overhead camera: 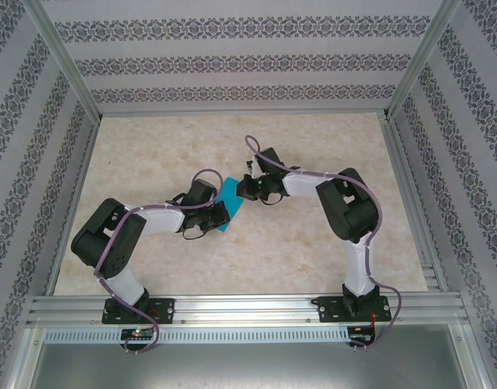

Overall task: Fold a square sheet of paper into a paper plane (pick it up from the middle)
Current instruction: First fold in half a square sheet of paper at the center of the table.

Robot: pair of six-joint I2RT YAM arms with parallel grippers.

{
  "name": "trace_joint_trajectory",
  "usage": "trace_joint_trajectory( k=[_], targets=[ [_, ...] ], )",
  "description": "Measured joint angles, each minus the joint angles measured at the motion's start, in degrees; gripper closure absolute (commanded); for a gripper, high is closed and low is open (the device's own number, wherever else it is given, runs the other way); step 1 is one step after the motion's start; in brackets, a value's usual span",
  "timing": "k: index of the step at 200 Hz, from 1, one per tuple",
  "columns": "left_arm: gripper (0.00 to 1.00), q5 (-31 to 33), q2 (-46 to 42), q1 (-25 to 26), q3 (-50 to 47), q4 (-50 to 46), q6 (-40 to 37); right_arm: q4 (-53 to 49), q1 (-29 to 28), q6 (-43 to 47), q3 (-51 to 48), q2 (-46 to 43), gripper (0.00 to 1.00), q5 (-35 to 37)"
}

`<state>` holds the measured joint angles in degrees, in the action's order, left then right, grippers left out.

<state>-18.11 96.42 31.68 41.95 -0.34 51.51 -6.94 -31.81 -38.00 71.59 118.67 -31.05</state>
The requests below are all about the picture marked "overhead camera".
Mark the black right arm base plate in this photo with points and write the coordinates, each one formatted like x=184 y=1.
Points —
x=327 y=310

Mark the grey sheet metal panel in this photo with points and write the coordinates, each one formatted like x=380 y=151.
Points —
x=248 y=364

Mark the blue paper sheet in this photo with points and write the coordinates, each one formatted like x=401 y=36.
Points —
x=234 y=200

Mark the aluminium frame post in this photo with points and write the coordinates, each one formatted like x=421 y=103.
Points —
x=61 y=56
x=425 y=56

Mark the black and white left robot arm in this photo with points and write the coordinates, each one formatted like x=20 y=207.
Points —
x=110 y=251

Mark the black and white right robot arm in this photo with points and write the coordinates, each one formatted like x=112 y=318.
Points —
x=349 y=210

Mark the aluminium table side rail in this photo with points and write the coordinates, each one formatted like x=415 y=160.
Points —
x=400 y=162
x=84 y=162

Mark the aluminium mounting rail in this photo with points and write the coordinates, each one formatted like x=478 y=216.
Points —
x=248 y=308

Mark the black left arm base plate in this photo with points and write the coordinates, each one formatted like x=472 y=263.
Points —
x=167 y=310

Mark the aluminium frame leg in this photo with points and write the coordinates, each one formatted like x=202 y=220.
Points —
x=473 y=356
x=23 y=356

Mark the aluminium frame beam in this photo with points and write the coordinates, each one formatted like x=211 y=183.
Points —
x=244 y=112

